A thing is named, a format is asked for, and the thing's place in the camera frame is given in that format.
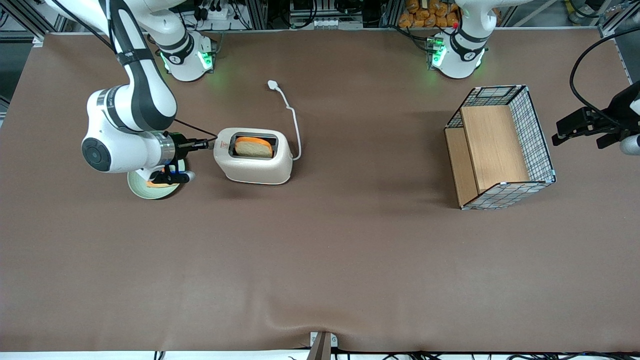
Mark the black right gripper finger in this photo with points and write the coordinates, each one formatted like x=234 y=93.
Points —
x=198 y=143
x=198 y=147

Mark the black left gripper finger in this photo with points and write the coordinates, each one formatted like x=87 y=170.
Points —
x=575 y=120
x=575 y=134

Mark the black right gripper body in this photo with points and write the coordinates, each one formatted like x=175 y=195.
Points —
x=181 y=143

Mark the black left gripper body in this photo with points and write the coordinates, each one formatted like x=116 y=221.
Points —
x=618 y=119

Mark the white two-slot toaster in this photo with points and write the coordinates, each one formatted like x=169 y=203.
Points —
x=255 y=170

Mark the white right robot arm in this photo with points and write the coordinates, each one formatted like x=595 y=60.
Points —
x=145 y=100

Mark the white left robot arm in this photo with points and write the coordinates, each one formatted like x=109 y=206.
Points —
x=460 y=55

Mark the bread slice in toaster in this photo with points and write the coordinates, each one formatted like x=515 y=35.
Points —
x=253 y=148

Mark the pale green round plate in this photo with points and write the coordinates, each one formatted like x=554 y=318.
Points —
x=145 y=193

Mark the white power strip with plugs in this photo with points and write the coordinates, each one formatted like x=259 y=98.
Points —
x=215 y=11

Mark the bag of bread rolls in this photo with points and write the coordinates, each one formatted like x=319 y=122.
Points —
x=430 y=14

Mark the brown table cover cloth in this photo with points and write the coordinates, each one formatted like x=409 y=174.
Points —
x=350 y=250

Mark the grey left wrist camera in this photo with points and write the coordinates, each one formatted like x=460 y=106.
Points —
x=631 y=145

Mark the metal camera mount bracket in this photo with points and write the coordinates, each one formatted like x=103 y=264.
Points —
x=321 y=347

